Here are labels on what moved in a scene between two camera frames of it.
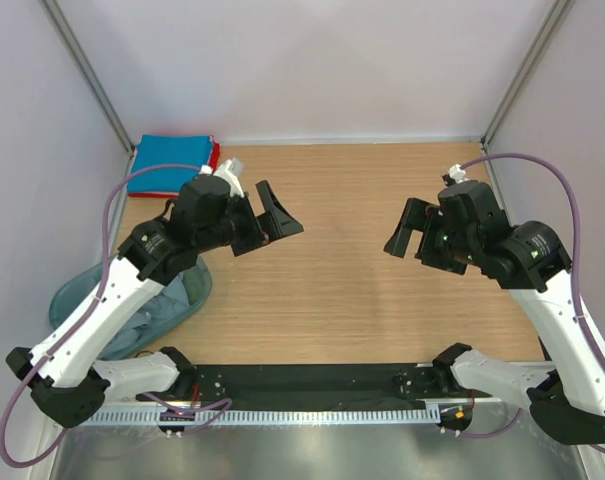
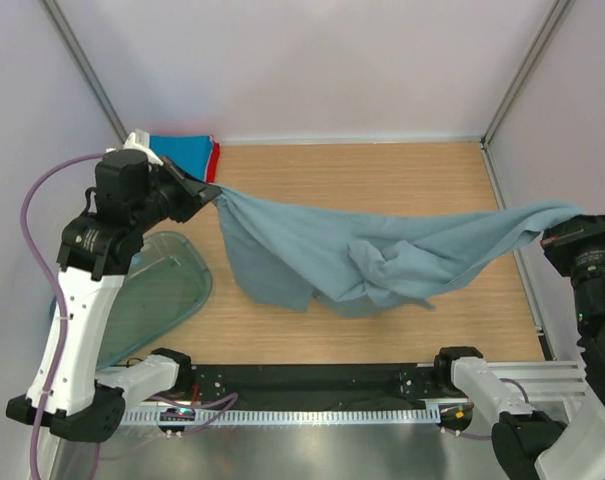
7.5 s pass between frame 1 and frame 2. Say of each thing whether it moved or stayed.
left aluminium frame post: stayed
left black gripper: moved
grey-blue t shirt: moved
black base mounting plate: stayed
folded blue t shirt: stayed
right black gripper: moved
